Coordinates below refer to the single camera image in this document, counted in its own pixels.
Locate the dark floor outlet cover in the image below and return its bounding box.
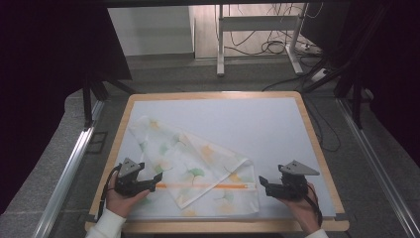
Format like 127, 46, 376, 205
85, 131, 109, 155

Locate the white cabinet panel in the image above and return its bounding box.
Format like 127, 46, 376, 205
107, 6, 196, 58

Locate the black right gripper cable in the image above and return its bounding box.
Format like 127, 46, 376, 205
305, 182, 324, 228

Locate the white table mat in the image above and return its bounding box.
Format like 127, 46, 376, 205
113, 96, 337, 221

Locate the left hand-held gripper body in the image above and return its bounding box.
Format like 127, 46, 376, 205
113, 158, 152, 198

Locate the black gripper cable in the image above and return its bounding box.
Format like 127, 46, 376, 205
305, 182, 324, 228
96, 165, 122, 222

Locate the person's right hand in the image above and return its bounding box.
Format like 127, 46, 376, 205
279, 183, 323, 236

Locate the white metal desk frame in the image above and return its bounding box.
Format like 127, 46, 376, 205
216, 3, 305, 77

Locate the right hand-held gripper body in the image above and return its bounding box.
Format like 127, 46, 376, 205
271, 160, 321, 201

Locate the tangle of black cables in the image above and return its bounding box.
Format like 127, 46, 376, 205
227, 3, 326, 58

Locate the person's left hand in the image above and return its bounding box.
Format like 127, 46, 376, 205
105, 174, 152, 219

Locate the dark curtain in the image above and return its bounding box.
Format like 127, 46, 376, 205
0, 0, 133, 214
301, 0, 420, 167

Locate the black metal stand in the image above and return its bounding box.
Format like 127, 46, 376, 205
301, 3, 392, 131
81, 73, 140, 131

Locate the white leaf-print mesh zipper bag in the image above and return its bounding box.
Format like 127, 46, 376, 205
128, 115, 261, 218

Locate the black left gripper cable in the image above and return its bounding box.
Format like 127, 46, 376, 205
96, 165, 122, 222

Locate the aluminium floor rail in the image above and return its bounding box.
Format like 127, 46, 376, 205
336, 97, 420, 238
33, 98, 106, 238

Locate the black floor cable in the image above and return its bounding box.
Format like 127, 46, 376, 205
303, 95, 342, 154

